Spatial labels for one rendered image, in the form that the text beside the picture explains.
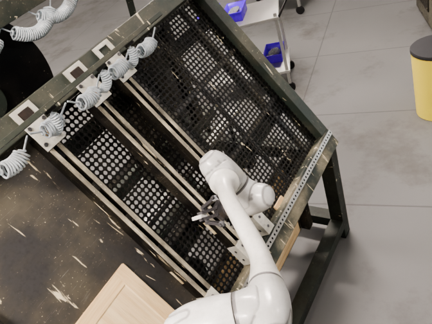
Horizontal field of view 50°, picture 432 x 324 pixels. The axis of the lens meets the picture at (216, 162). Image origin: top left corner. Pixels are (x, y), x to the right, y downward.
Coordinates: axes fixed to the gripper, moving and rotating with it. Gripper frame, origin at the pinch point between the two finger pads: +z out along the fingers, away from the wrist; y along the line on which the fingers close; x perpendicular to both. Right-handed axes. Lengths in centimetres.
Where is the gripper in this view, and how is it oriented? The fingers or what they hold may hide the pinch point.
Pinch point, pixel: (199, 216)
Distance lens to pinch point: 190.3
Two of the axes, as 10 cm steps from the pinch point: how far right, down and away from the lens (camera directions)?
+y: -2.7, -9.5, 1.3
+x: -7.5, 1.3, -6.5
